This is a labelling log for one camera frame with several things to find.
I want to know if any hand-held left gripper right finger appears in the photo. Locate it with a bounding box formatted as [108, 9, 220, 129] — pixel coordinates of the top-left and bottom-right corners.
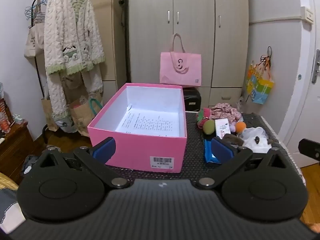
[195, 137, 292, 190]

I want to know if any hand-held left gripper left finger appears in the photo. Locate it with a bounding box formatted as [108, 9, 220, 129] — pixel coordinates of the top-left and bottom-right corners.
[35, 137, 130, 189]

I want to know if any blue packet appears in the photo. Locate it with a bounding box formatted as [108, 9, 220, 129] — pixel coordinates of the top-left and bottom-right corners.
[204, 139, 222, 164]

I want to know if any white plush toy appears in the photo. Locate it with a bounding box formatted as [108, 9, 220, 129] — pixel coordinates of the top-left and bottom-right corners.
[241, 127, 272, 153]

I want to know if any white pink packet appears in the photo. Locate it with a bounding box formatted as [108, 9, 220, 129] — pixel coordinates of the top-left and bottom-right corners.
[215, 118, 232, 139]

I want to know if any white door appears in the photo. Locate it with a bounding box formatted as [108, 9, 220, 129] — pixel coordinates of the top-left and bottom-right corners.
[277, 0, 320, 155]

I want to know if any black suitcase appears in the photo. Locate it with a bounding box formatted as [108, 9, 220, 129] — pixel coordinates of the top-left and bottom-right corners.
[183, 87, 202, 112]

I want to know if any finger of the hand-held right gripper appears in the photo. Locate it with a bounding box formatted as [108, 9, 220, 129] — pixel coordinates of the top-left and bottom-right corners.
[298, 138, 320, 163]

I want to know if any brown fuzzy object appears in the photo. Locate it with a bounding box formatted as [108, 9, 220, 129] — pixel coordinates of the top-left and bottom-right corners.
[221, 134, 244, 147]

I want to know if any colourful hanging bag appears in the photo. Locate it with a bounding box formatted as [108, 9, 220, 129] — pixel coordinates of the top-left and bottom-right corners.
[246, 46, 275, 105]

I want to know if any brown paper bag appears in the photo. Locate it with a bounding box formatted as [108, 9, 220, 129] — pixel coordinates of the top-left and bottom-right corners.
[41, 96, 59, 130]
[69, 94, 104, 137]

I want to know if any small translucent plastic bag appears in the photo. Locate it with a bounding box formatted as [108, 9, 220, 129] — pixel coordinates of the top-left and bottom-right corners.
[236, 96, 247, 110]

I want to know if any wooden cabinet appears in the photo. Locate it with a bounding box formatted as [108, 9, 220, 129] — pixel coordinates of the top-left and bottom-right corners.
[0, 120, 34, 178]

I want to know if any red orange packet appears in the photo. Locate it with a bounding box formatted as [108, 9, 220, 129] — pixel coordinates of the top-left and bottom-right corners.
[0, 97, 14, 134]

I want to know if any black textured mat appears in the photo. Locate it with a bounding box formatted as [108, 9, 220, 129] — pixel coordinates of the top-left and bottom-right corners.
[107, 111, 307, 188]

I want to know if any metal door handle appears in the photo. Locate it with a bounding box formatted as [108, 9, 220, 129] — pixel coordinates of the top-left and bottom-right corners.
[311, 50, 320, 84]

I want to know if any red strawberry plush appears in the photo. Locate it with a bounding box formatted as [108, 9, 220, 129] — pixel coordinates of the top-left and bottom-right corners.
[196, 108, 212, 129]

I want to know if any grey wardrobe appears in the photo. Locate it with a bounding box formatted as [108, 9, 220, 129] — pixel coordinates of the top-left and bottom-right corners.
[127, 0, 250, 107]

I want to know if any white fluffy robe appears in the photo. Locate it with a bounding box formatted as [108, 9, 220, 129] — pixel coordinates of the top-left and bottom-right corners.
[44, 0, 105, 133]

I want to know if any dark grey cloth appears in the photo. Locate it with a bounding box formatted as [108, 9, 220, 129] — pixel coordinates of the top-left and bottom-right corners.
[21, 155, 39, 174]

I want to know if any green mango plush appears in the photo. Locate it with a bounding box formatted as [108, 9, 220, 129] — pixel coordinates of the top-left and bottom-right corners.
[202, 120, 216, 134]

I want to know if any printed paper sheet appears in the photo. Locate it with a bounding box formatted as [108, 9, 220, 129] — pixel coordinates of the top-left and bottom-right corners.
[115, 110, 180, 137]

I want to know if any grey bedding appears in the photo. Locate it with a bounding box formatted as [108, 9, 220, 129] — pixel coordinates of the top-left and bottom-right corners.
[0, 172, 27, 233]

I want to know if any pink floral cloth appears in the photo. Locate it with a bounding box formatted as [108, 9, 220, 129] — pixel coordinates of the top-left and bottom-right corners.
[210, 102, 242, 123]

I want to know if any pink cardboard box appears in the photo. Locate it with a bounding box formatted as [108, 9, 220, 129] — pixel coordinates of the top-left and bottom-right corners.
[87, 82, 188, 173]

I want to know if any pink tote bag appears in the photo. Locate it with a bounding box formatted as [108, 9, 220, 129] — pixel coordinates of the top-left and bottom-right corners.
[159, 33, 202, 88]

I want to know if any canvas tote bag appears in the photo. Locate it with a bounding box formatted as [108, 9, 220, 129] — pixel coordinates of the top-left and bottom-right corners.
[24, 0, 47, 59]

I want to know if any blue wire hanger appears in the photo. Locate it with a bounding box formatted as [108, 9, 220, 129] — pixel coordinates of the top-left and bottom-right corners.
[25, 0, 47, 19]

